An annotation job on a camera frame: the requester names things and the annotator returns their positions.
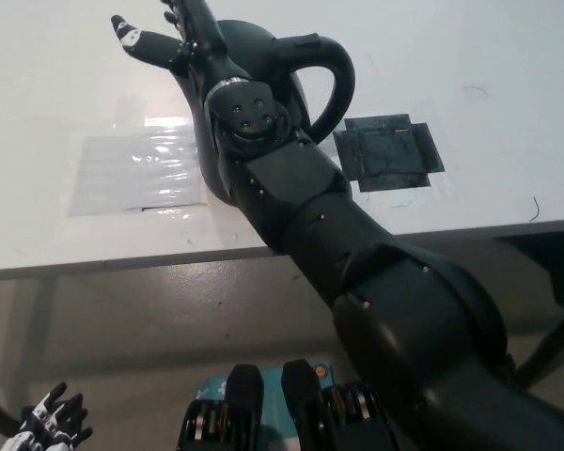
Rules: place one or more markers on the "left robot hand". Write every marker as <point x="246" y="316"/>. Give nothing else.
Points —
<point x="47" y="420"/>

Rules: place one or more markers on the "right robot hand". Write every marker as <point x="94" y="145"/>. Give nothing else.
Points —
<point x="202" y="42"/>

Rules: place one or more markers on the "black kettle lid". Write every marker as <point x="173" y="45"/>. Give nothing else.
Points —
<point x="254" y="42"/>

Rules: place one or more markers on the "black electric kettle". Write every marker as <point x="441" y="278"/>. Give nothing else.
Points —
<point x="340" y="61"/>

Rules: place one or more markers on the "grey table leg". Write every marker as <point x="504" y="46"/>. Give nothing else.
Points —
<point x="42" y="319"/>

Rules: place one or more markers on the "clear tape sheet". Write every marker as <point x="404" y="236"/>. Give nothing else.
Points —
<point x="131" y="174"/>

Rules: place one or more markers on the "black tape square patch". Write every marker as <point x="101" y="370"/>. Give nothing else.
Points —
<point x="387" y="152"/>

